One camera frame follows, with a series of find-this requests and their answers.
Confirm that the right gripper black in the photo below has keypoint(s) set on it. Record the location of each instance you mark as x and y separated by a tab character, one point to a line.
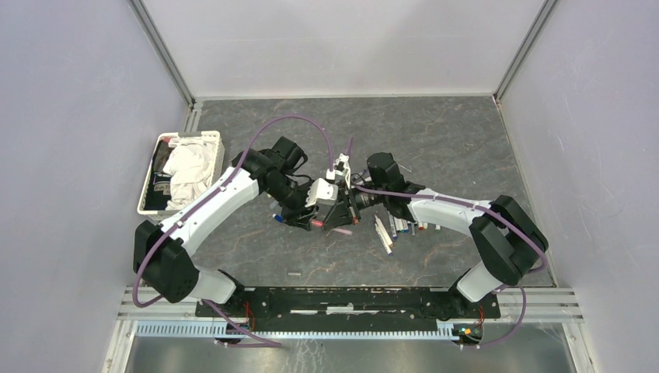
340	214

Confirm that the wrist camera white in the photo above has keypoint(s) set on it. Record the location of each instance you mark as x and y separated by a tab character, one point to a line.
342	171
323	191

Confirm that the white plastic basket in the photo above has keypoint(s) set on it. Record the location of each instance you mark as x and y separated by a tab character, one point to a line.
155	191

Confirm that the red cap pink marker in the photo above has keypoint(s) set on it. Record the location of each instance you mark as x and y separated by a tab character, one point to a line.
342	231

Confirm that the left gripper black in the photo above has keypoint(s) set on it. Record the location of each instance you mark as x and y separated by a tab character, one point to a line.
300	215

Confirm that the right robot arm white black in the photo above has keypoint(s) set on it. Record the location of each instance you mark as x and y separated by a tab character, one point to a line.
509	243

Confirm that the white crumpled cloth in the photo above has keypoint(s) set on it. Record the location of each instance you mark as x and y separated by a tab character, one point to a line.
191	166

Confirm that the black gel pen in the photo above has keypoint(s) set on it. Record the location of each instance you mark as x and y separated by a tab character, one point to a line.
400	225

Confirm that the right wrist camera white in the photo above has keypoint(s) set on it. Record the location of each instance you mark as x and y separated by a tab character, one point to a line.
342	171

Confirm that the brown cap white marker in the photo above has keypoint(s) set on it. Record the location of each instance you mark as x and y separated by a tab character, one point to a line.
382	231

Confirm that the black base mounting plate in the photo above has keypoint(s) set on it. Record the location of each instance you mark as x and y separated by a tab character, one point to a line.
357	309

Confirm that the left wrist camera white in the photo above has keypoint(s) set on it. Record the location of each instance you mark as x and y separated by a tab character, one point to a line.
323	191

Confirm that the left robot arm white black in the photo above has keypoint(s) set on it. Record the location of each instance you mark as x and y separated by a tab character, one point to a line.
163	252

